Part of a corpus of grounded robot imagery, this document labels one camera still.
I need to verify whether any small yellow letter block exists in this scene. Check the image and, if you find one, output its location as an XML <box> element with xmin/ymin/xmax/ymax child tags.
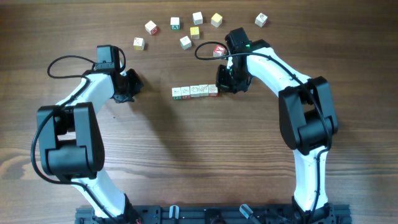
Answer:
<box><xmin>190</xmin><ymin>27</ymin><xmax>200</xmax><ymax>39</ymax></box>

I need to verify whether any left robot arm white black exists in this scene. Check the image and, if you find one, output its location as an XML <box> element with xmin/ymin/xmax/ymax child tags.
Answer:
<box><xmin>30</xmin><ymin>45</ymin><xmax>144</xmax><ymax>223</ymax></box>

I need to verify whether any wooden block red trim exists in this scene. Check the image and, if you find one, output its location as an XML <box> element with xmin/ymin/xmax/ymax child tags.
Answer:
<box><xmin>172</xmin><ymin>87</ymin><xmax>182</xmax><ymax>100</ymax></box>

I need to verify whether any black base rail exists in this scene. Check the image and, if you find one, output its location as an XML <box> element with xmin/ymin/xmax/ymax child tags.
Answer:
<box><xmin>75</xmin><ymin>204</ymin><xmax>353</xmax><ymax>224</ymax></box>

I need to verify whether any wooden block yellow side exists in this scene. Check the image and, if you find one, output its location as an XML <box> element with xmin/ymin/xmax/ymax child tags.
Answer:
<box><xmin>133</xmin><ymin>37</ymin><xmax>145</xmax><ymax>50</ymax></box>

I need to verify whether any camera cable black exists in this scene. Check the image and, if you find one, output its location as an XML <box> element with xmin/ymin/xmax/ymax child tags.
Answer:
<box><xmin>194</xmin><ymin>41</ymin><xmax>333</xmax><ymax>224</ymax></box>
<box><xmin>30</xmin><ymin>55</ymin><xmax>118</xmax><ymax>223</ymax></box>

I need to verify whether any wooden block red edge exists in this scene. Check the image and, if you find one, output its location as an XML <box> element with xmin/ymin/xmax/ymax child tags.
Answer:
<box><xmin>208</xmin><ymin>84</ymin><xmax>219</xmax><ymax>97</ymax></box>

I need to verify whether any left camera cable black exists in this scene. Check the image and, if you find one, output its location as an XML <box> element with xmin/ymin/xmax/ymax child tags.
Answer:
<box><xmin>30</xmin><ymin>55</ymin><xmax>118</xmax><ymax>223</ymax></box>

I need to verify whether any right camera cable black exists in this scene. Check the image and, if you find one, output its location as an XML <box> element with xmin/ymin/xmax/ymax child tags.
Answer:
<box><xmin>194</xmin><ymin>41</ymin><xmax>333</xmax><ymax>224</ymax></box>

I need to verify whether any wooden block green trim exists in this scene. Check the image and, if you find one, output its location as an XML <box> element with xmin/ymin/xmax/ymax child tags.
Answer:
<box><xmin>180</xmin><ymin>36</ymin><xmax>192</xmax><ymax>50</ymax></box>

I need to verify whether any plain wooden block top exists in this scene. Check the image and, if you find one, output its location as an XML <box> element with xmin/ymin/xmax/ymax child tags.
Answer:
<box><xmin>192</xmin><ymin>12</ymin><xmax>203</xmax><ymax>25</ymax></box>

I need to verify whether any wooden block red side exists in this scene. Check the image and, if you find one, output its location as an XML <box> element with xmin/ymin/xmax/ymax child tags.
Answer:
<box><xmin>144</xmin><ymin>21</ymin><xmax>159</xmax><ymax>35</ymax></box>

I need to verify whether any wooden block red Y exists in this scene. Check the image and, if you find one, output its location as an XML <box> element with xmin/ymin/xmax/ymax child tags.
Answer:
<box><xmin>213</xmin><ymin>45</ymin><xmax>227</xmax><ymax>57</ymax></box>

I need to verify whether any wooden block red picture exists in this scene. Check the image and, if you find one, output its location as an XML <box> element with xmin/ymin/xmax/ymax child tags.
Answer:
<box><xmin>190</xmin><ymin>85</ymin><xmax>200</xmax><ymax>98</ymax></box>

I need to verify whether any wooden block green letter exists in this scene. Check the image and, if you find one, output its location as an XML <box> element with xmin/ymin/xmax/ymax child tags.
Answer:
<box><xmin>170</xmin><ymin>17</ymin><xmax>180</xmax><ymax>30</ymax></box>

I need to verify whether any wooden block red bottom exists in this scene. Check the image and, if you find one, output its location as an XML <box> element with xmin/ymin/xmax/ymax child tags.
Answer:
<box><xmin>180</xmin><ymin>86</ymin><xmax>191</xmax><ymax>99</ymax></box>

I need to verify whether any wooden block picture top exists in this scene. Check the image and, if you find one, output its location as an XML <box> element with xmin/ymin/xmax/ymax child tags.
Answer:
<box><xmin>199</xmin><ymin>85</ymin><xmax>209</xmax><ymax>96</ymax></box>

